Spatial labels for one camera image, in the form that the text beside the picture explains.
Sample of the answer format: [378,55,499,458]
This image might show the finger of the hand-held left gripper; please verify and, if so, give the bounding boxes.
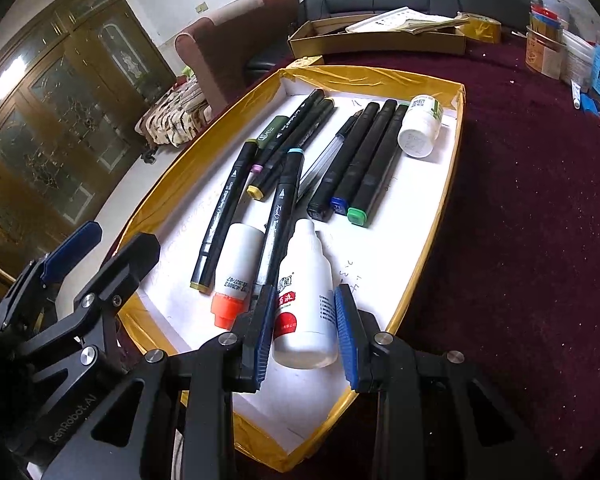
[0,220,104,332]
[14,232,162,369]

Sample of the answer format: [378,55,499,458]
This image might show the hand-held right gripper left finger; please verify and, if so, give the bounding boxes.
[60,284,278,480]

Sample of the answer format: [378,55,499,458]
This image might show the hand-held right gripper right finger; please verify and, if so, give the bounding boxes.
[334,283,546,480]

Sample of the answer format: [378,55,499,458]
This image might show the white dropper bottle red label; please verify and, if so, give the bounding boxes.
[272,218,340,369]

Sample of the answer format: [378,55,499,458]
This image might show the white bottle orange cap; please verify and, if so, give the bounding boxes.
[210,222,267,332]

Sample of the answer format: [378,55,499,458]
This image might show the black marker olive yellow caps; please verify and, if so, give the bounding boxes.
[189,139,259,295]

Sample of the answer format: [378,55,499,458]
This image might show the black marker light blue cap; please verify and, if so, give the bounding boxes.
[251,147,305,312]

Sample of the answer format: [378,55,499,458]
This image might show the yellow taped cardboard tray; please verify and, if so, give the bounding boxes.
[114,57,468,473]

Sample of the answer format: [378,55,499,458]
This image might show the black marker green cap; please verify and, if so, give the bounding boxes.
[347,103,411,225]

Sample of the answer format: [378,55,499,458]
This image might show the clear barrel pen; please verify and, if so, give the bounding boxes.
[297,114,364,199]

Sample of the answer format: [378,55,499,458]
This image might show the black marker bright yellow cap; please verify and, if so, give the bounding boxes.
[246,99,337,202]

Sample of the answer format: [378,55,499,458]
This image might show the olive green marker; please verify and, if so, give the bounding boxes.
[256,114,291,154]

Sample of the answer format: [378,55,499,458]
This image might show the black marker pink cap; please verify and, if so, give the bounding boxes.
[249,88,326,175]

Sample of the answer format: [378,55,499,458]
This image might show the white pill bottle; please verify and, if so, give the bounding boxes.
[397,94,445,160]

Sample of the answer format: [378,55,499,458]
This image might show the wooden glass door cabinet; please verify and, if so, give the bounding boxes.
[0,0,177,257]

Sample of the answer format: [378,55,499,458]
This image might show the patterned cloth stool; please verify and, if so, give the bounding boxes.
[134,79,217,149]

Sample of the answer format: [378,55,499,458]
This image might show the dark purple tablecloth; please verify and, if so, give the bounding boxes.
[115,35,600,480]

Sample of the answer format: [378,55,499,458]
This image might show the brown armchair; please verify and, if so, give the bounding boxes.
[174,0,302,82]

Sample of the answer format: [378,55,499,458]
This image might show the long cardboard box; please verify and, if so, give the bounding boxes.
[286,7,469,59]

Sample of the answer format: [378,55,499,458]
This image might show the paper booklets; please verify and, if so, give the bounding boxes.
[345,7,472,36]

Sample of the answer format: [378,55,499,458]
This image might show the yellow tape box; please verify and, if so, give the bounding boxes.
[466,12,502,44]

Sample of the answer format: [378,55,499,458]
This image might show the black leather sofa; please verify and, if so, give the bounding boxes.
[244,0,533,82]

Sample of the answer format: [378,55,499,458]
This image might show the stack of plastic containers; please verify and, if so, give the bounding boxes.
[529,0,572,31]

